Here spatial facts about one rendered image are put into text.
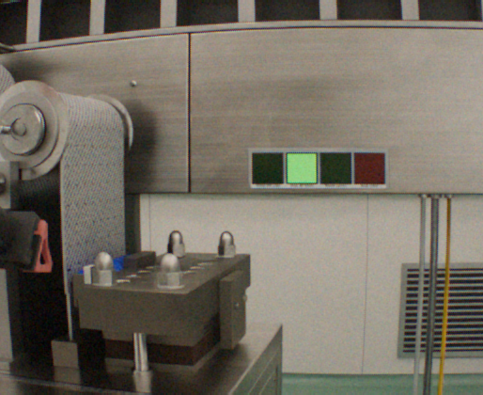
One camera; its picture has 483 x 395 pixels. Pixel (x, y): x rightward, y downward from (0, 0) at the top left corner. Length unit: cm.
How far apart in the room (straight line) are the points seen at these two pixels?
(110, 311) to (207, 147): 43
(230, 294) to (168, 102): 40
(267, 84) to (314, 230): 239
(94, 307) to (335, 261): 272
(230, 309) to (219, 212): 262
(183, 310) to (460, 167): 57
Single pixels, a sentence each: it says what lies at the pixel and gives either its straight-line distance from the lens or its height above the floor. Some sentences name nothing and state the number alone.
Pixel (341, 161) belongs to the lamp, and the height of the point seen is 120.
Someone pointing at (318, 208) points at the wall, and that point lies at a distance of 355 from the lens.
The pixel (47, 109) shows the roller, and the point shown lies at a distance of 98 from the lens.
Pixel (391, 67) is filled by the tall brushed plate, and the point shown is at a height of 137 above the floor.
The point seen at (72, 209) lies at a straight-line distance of 100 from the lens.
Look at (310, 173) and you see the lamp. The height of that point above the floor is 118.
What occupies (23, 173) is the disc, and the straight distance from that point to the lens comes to 100.
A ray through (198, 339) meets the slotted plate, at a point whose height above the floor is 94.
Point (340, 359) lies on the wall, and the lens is 368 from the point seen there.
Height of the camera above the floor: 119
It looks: 3 degrees down
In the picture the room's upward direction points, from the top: straight up
